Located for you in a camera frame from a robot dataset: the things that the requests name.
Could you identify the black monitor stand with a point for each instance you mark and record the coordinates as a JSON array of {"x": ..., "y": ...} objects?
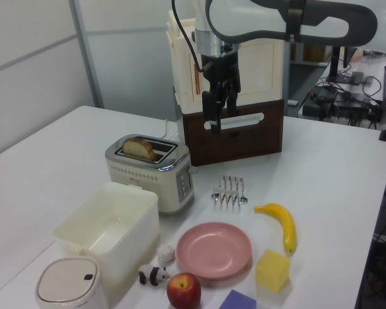
[{"x": 347, "y": 77}]

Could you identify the yellow sponge cube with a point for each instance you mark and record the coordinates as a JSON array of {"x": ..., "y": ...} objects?
[{"x": 271, "y": 272}]

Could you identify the pink plate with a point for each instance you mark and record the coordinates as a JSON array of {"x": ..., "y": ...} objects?
[{"x": 212, "y": 251}]

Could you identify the cream and chrome toaster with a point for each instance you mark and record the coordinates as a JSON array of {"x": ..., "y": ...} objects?
[{"x": 141, "y": 180}]

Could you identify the yellow banana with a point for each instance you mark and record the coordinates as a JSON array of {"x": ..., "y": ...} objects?
[{"x": 286, "y": 225}]

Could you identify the brown bread slice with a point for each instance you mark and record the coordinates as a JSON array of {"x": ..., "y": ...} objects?
[{"x": 136, "y": 148}]

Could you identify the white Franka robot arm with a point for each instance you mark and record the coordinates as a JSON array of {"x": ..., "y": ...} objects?
[{"x": 260, "y": 16}]

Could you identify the purple sponge cube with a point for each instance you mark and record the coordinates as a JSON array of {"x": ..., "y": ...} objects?
[{"x": 236, "y": 301}]

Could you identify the panda figurine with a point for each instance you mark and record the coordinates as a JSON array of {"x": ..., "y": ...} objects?
[{"x": 152, "y": 275}]

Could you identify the red apple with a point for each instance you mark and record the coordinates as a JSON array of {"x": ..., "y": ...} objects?
[{"x": 183, "y": 291}]

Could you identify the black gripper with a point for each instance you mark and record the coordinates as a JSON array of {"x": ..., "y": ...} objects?
[{"x": 218, "y": 69}]

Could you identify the dark brown wooden box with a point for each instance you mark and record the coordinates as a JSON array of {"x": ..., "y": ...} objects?
[{"x": 244, "y": 141}]

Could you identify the small white shell figurine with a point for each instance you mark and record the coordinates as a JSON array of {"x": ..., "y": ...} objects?
[{"x": 165, "y": 254}]

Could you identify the small cream lidded trash can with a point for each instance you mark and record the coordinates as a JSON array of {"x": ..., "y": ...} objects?
[{"x": 64, "y": 283}]

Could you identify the metal toast rack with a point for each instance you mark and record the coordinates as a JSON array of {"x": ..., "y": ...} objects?
[{"x": 226, "y": 193}]

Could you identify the cream plastic cabinet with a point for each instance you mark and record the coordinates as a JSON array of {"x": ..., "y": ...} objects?
[{"x": 260, "y": 71}]

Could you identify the cream rectangular plastic container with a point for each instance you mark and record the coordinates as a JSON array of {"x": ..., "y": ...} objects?
[{"x": 122, "y": 206}]

